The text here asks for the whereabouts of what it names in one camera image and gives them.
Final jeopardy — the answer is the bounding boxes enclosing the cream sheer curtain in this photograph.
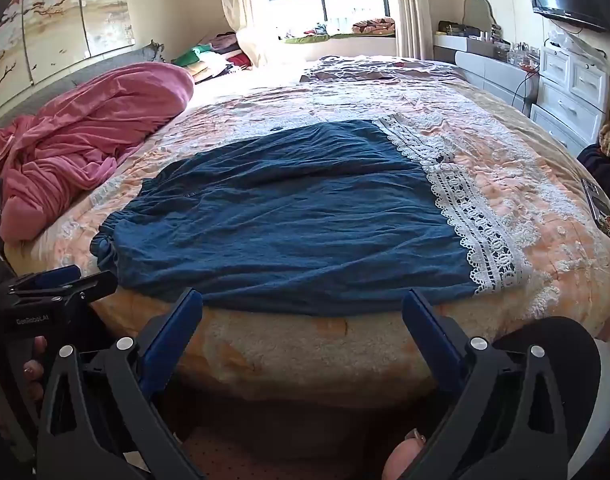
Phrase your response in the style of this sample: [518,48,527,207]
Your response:
[216,0,272,68]

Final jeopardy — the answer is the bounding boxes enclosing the grey dresser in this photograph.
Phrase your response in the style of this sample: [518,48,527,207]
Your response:
[432,31,542,113]

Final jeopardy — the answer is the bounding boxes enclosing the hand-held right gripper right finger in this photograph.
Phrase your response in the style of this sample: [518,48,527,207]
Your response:
[402,289,570,480]

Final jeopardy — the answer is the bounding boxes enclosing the grey crumpled blanket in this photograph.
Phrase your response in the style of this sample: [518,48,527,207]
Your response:
[299,55,466,84]

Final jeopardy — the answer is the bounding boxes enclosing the pink blanket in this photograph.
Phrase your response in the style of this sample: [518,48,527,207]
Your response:
[0,62,196,247]

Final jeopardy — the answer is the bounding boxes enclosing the floral folded quilt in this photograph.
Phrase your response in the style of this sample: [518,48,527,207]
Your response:
[351,16,396,36]

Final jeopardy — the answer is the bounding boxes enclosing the blue pants with lace trim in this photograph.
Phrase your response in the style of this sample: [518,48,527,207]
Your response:
[92,117,532,318]

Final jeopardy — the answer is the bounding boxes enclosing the green window seat mat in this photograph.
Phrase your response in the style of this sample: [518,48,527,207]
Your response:
[284,29,396,45]

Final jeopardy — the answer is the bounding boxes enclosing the dark cloth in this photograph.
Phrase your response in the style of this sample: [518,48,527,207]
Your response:
[576,141,610,203]

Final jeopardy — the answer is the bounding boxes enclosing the clear plastic bag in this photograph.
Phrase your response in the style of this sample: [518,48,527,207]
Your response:
[544,29,586,53]

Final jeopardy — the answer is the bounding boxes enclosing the peach white quilted bedspread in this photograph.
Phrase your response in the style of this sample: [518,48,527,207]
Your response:
[5,55,610,343]

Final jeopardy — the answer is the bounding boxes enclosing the cloud shaped mirror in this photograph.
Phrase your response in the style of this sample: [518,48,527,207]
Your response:
[462,0,496,29]

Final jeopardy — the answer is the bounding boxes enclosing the person's right hand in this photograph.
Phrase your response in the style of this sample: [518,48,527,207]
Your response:
[382,427,428,480]

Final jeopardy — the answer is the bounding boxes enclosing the smartphone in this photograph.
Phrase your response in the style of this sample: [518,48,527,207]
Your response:
[581,177,610,227]

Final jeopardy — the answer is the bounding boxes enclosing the white drawer cabinet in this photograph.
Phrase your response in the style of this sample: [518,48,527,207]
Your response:
[529,42,610,159]

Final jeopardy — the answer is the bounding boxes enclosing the clutter of small dresser bottles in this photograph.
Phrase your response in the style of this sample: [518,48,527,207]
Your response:
[437,20,542,63]

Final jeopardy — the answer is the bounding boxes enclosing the pile of folded clothes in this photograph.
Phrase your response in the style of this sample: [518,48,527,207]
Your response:
[171,32,254,84]

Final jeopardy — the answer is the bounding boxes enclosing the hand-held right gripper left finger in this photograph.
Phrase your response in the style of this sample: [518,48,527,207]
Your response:
[37,287,206,480]

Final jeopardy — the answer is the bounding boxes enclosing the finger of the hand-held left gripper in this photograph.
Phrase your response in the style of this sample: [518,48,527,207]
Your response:
[47,279,119,307]
[7,265,83,295]

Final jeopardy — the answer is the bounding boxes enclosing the person's left hand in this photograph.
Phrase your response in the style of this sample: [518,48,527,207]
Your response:
[0,335,49,403]

